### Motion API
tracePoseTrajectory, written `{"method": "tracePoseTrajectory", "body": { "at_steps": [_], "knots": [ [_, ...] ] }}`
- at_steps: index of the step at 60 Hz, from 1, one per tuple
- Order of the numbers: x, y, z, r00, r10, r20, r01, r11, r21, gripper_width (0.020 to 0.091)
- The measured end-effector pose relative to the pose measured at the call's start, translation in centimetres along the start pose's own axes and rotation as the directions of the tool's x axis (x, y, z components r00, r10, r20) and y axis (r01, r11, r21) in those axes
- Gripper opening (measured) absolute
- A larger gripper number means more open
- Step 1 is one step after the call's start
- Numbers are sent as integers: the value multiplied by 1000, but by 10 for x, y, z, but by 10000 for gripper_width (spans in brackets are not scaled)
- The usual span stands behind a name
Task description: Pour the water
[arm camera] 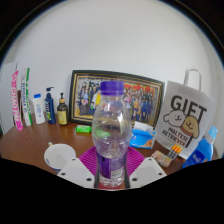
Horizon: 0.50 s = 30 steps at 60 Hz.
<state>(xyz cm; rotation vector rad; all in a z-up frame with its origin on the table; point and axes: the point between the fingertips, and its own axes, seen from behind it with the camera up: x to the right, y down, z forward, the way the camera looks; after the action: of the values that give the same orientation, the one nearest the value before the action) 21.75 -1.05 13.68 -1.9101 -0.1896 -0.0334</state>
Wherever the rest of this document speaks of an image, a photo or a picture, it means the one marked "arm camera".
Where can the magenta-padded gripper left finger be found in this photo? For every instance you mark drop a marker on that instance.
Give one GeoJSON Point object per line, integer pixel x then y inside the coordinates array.
{"type": "Point", "coordinates": [77, 171]}

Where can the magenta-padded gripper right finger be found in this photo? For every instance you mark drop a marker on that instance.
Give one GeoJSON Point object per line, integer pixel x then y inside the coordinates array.
{"type": "Point", "coordinates": [147, 170]}

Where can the clear purple-capped water bottle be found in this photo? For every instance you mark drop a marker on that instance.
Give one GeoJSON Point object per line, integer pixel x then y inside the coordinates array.
{"type": "Point", "coordinates": [111, 140]}

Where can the small patterned pouch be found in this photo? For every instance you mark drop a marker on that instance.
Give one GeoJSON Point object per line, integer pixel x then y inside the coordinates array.
{"type": "Point", "coordinates": [161, 158]}

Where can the blue patterned white mug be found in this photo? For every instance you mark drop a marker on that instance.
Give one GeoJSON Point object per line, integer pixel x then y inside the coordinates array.
{"type": "Point", "coordinates": [58, 155]}

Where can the flat round red coaster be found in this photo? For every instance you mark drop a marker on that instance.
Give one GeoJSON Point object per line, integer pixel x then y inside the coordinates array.
{"type": "Point", "coordinates": [100, 187]}

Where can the blue tissue pack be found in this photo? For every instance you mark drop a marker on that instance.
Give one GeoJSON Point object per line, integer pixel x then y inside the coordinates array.
{"type": "Point", "coordinates": [142, 138]}

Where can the colourful puzzle cube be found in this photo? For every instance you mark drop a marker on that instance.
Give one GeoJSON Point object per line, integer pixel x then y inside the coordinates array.
{"type": "Point", "coordinates": [174, 152]}

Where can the small green box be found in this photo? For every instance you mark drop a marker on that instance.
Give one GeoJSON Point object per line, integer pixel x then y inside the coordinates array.
{"type": "Point", "coordinates": [83, 129]}

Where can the blue detergent bottle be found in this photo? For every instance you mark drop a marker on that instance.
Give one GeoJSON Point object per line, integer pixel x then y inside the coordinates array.
{"type": "Point", "coordinates": [200, 153]}

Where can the white blue-capped lotion bottle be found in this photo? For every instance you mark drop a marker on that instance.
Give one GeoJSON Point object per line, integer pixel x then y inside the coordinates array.
{"type": "Point", "coordinates": [39, 111]}

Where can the white paper gift bag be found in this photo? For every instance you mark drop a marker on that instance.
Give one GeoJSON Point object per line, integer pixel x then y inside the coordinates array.
{"type": "Point", "coordinates": [186, 110]}

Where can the framed group picture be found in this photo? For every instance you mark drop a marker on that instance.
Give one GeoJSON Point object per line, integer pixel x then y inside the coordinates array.
{"type": "Point", "coordinates": [83, 96]}

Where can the tall white green box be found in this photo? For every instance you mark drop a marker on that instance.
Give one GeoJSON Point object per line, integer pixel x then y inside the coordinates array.
{"type": "Point", "coordinates": [26, 100]}

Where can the tall pink white box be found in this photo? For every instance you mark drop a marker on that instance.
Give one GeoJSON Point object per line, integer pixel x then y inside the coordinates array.
{"type": "Point", "coordinates": [16, 103]}

